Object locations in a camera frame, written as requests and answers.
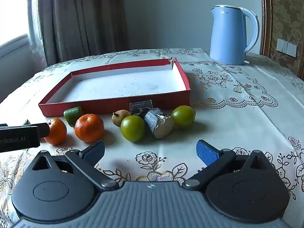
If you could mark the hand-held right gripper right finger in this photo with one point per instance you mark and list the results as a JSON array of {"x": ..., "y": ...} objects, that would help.
[{"x": 206, "y": 152}]

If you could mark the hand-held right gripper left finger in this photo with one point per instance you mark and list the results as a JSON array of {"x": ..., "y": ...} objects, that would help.
[{"x": 93, "y": 152}]

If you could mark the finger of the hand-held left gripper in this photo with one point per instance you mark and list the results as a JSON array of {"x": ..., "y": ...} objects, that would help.
[{"x": 44, "y": 130}]

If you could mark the small mandarin orange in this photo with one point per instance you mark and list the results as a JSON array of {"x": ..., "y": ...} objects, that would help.
[{"x": 58, "y": 133}]

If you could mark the whole dark green fruit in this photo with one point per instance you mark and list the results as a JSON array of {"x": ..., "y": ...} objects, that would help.
[{"x": 26, "y": 122}]

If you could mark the large mandarin orange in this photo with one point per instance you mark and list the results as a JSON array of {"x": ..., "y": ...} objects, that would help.
[{"x": 89, "y": 128}]

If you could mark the cut green fruit piece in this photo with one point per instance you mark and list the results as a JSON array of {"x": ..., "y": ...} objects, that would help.
[{"x": 72, "y": 116}]

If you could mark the large brown longan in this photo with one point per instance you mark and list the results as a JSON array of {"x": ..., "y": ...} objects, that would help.
[{"x": 118, "y": 119}]

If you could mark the green tomato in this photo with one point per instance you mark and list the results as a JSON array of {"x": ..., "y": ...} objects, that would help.
[
  {"x": 182, "y": 116},
  {"x": 133, "y": 128}
]

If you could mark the eggplant chunk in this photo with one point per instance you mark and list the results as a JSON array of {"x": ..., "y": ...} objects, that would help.
[{"x": 156, "y": 123}]

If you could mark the dark sugarcane piece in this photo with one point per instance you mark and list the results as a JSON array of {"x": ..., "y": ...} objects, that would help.
[{"x": 140, "y": 106}]

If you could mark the red cardboard box tray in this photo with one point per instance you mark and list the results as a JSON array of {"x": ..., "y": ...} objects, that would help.
[{"x": 118, "y": 85}]

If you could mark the white floral lace tablecloth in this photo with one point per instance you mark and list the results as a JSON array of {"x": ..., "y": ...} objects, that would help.
[{"x": 237, "y": 123}]

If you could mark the light blue electric kettle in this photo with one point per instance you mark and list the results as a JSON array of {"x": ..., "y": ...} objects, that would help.
[{"x": 228, "y": 35}]

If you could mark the brown patterned curtain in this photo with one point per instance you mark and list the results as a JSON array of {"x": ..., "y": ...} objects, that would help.
[{"x": 83, "y": 16}]

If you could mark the window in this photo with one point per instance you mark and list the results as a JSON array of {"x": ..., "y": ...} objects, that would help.
[{"x": 11, "y": 9}]

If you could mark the white wall switch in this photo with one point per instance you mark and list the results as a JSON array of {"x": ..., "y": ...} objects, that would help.
[{"x": 286, "y": 47}]

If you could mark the brown wooden frame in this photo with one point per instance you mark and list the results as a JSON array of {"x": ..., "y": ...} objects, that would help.
[{"x": 264, "y": 16}]

